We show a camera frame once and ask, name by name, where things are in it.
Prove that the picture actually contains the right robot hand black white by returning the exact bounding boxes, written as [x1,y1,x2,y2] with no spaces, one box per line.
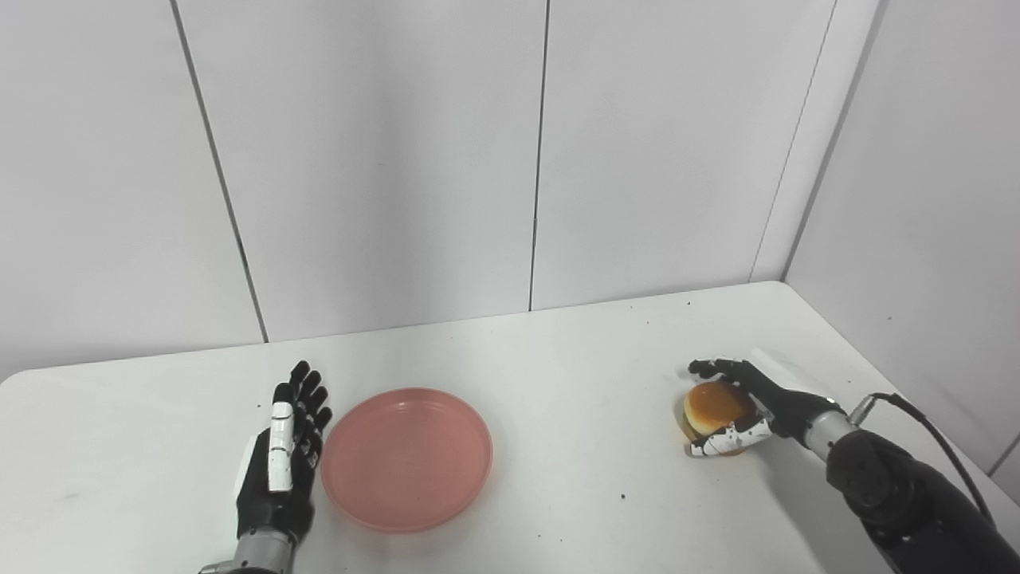
[688,356,845,458]

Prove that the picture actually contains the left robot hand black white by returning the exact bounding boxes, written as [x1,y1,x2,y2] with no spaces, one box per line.
[234,360,334,546]

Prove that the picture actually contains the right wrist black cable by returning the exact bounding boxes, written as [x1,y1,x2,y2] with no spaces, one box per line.
[848,392,995,525]

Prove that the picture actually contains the pink round plate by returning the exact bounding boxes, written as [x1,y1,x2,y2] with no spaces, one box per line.
[320,387,494,533]

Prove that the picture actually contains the toy hamburger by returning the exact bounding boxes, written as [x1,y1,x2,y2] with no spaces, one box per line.
[678,381,756,458]

